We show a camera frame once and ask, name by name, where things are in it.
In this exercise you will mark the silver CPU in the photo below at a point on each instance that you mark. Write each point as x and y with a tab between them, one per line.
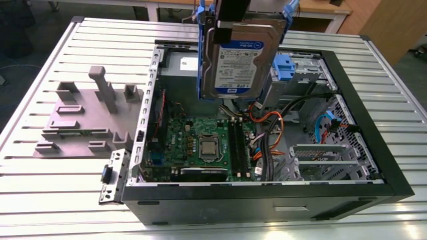
207	147

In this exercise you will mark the wooden cabinet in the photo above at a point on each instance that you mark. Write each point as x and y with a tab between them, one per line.
393	25

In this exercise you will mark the blue drive latch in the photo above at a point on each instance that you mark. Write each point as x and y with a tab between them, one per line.
283	71

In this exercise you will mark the green RAM stick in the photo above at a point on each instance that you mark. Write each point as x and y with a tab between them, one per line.
70	134

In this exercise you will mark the grey power supply unit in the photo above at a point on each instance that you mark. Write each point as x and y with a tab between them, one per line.
176	92

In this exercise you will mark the black graphics card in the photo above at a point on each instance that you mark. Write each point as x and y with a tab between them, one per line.
200	173

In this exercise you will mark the green motherboard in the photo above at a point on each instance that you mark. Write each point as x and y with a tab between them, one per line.
213	125

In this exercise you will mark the hard disk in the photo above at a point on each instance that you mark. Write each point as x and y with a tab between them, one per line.
240	62

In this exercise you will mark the grey parts rack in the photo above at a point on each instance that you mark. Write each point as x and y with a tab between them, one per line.
86	120

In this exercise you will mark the metal card retention bracket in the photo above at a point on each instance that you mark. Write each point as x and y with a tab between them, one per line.
120	172

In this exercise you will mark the black RAM slot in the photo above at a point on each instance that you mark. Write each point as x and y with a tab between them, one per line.
233	145
241	147

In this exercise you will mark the black case fan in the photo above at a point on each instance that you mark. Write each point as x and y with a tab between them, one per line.
155	120

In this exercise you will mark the wooden desk white frame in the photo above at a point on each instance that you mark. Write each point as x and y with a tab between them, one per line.
320	10

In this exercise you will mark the grey metal drive cage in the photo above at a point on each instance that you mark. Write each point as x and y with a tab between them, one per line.
300	87

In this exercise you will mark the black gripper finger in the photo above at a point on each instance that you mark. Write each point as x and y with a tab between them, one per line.
229	10

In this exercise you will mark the black PC case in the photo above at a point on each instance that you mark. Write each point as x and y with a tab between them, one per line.
233	207

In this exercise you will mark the CPU socket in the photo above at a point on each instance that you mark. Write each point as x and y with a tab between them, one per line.
208	158

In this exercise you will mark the metal disk bay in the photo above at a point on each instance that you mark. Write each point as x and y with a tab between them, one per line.
320	162

